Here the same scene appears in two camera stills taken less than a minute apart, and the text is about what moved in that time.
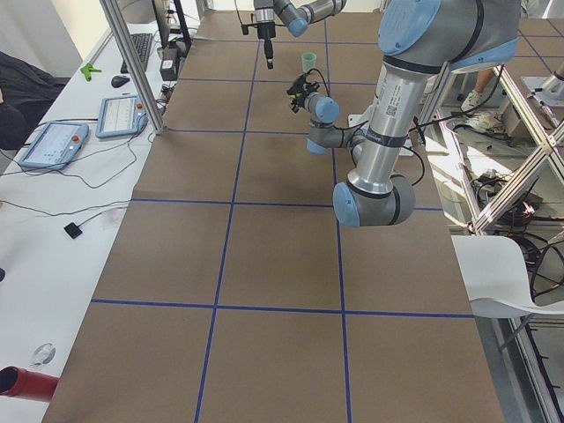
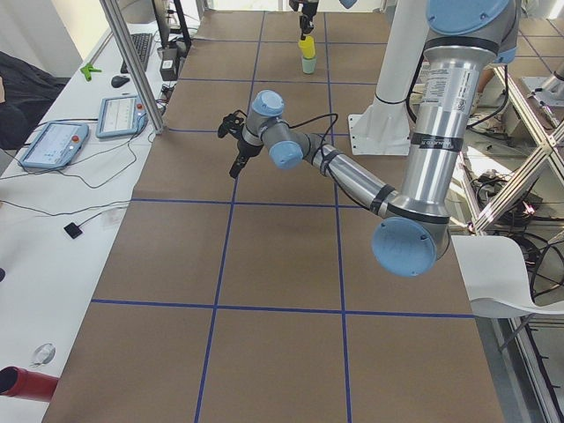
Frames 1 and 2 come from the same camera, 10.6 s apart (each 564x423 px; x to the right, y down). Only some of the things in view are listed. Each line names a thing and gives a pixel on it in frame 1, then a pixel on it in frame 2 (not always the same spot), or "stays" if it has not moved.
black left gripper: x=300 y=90 → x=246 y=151
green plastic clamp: x=86 y=70 stays
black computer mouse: x=117 y=81 stays
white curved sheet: x=496 y=277 stays
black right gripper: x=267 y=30 → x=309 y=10
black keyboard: x=142 y=42 stays
